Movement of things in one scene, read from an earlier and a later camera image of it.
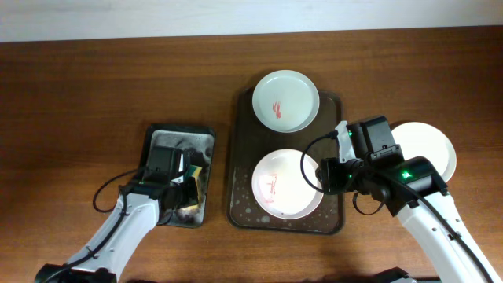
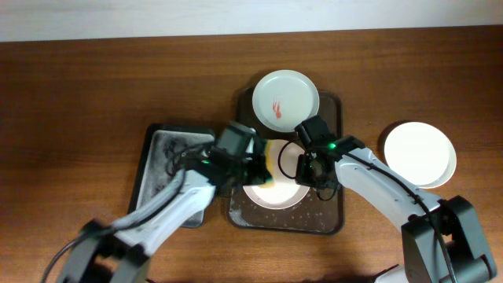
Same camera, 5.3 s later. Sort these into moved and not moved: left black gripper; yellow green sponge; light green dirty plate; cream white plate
Moved: left black gripper; yellow green sponge
Not moved: light green dirty plate; cream white plate
